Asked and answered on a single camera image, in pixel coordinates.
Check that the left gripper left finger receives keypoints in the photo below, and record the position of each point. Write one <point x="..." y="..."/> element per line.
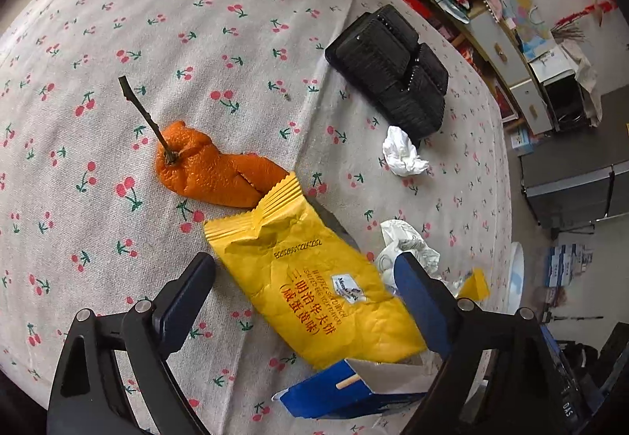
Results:
<point x="179" y="302"/>

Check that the black plastic tray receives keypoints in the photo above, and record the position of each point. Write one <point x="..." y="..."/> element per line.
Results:
<point x="381" y="56"/>

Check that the stack of blue-white boxes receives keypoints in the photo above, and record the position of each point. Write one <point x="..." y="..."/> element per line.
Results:
<point x="565" y="262"/>

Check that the white plastic trash bin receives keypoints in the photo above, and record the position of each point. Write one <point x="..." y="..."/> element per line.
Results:
<point x="516" y="278"/>

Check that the orange peel with stem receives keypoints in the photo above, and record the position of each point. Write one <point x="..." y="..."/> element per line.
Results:
<point x="189" y="164"/>

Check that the white wrapper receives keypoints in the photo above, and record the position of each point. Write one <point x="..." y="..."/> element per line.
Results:
<point x="400" y="237"/>

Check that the white tissue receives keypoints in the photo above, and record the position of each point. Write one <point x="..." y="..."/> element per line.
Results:
<point x="401" y="155"/>

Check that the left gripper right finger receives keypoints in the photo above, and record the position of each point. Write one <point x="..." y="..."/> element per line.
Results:
<point x="429" y="302"/>

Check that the yellow snack wrapper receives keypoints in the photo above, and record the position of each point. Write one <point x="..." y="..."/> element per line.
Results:
<point x="324" y="298"/>

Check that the blue milk carton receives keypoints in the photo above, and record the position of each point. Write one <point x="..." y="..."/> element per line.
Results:
<point x="354" y="388"/>

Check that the black microwave oven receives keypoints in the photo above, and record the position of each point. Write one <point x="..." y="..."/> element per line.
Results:
<point x="566" y="102"/>

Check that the cherry print tablecloth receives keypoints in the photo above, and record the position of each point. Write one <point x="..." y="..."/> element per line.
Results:
<point x="86" y="223"/>

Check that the grey refrigerator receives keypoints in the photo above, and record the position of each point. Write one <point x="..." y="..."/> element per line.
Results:
<point x="579" y="178"/>

